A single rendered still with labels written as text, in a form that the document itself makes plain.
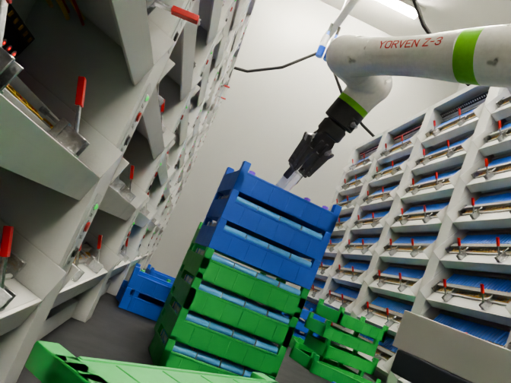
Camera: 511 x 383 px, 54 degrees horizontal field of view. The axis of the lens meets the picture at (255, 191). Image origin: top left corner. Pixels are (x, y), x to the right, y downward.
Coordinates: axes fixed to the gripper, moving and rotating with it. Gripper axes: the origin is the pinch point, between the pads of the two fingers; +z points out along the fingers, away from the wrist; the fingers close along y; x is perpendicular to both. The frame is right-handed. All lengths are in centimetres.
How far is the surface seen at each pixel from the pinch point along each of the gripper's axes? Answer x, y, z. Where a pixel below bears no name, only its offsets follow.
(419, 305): 3, 124, 14
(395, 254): 46, 154, 7
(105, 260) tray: 12, -24, 50
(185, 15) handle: -37, -73, -15
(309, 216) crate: -13.2, 1.4, 3.1
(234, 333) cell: -24.2, -4.2, 36.9
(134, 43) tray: -35, -75, -8
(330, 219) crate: -15.1, 6.4, 0.4
